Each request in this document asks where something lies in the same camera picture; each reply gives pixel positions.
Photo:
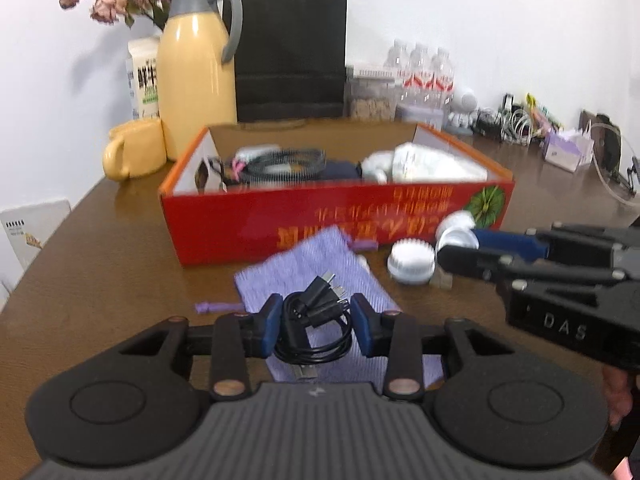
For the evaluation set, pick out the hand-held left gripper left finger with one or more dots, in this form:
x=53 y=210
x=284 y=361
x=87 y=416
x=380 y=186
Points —
x=271 y=325

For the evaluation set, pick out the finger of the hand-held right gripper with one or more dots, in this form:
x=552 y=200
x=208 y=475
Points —
x=475 y=262
x=510 y=244

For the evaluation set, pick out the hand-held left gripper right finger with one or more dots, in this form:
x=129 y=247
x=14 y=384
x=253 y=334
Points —
x=361 y=322

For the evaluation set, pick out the white round cap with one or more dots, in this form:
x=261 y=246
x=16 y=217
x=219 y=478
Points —
x=411 y=262
x=457 y=232

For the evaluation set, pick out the purple cloth pouch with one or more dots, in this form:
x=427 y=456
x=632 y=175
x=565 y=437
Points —
x=310 y=260

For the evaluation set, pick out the red cardboard box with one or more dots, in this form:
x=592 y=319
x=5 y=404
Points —
x=300 y=215

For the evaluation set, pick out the person's right hand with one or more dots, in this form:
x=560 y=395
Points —
x=617 y=395

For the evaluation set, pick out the white plastic bag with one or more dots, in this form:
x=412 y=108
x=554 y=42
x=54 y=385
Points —
x=425 y=162

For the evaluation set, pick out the purple tissue pack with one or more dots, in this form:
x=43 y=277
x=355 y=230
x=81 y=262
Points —
x=567 y=147

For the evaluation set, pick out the colourful snack packets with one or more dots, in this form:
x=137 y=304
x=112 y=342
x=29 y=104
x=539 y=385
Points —
x=542 y=115

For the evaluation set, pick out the brown flat panel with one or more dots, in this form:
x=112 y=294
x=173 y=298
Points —
x=607 y=145

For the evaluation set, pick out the white robot toy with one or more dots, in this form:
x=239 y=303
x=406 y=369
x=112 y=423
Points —
x=462 y=110

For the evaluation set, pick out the pale tin box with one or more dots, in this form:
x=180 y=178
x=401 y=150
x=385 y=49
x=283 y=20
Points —
x=420 y=115

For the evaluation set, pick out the clear water bottle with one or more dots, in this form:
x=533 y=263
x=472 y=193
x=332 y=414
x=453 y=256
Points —
x=420 y=70
x=397 y=57
x=442 y=75

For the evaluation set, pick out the clear seed container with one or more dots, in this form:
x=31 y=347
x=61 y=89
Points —
x=370 y=100

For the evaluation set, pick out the yellow mug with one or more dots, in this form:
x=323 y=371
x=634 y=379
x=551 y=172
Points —
x=140 y=152

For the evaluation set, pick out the small white flat box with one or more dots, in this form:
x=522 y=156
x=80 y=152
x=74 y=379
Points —
x=372 y=70

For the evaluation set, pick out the white card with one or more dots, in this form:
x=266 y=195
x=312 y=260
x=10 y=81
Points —
x=30 y=230

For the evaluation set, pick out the yellow thermos jug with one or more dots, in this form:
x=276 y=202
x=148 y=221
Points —
x=195 y=75

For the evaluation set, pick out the white milk carton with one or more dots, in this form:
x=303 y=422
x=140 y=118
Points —
x=145 y=80

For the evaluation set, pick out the black paper bag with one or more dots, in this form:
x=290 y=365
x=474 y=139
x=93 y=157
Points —
x=290 y=50

